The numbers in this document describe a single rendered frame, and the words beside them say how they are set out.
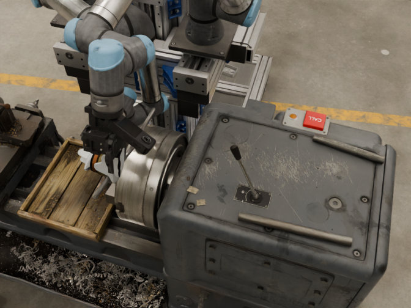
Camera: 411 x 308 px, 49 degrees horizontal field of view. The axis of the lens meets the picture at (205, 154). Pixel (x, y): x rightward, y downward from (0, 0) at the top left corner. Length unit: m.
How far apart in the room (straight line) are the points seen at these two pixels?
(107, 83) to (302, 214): 0.58
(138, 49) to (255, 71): 2.04
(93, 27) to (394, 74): 2.81
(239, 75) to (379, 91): 1.04
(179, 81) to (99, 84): 0.76
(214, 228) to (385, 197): 0.46
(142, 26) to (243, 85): 1.55
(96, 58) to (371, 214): 0.77
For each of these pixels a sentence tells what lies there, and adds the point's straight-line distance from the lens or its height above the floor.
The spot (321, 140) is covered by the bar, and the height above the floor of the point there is 1.27.
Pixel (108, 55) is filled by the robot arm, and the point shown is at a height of 1.64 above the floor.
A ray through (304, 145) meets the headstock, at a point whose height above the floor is 1.25.
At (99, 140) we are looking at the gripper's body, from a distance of 1.10.
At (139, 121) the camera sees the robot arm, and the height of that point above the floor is 0.99.
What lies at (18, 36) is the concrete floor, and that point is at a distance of 3.98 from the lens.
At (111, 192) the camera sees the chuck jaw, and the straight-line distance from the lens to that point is 1.40.
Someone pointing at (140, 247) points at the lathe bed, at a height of 0.87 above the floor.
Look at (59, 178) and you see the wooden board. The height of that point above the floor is 0.88.
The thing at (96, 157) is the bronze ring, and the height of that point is 1.12.
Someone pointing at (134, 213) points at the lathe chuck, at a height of 1.10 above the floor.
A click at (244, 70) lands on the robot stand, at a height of 0.21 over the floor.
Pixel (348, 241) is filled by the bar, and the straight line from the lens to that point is 1.17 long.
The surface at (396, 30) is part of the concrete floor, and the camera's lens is 4.10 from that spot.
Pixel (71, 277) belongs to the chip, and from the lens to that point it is 1.89.
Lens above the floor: 2.27
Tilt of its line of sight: 52 degrees down
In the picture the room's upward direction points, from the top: 1 degrees clockwise
